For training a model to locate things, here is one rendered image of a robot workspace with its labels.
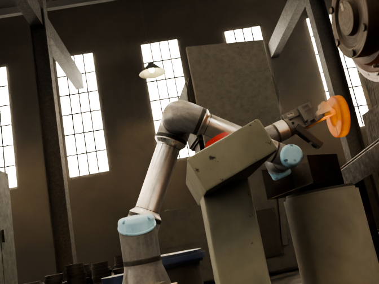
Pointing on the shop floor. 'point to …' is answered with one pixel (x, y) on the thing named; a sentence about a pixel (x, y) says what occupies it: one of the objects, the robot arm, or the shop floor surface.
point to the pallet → (86, 273)
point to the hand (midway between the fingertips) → (336, 111)
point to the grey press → (211, 50)
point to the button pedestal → (232, 203)
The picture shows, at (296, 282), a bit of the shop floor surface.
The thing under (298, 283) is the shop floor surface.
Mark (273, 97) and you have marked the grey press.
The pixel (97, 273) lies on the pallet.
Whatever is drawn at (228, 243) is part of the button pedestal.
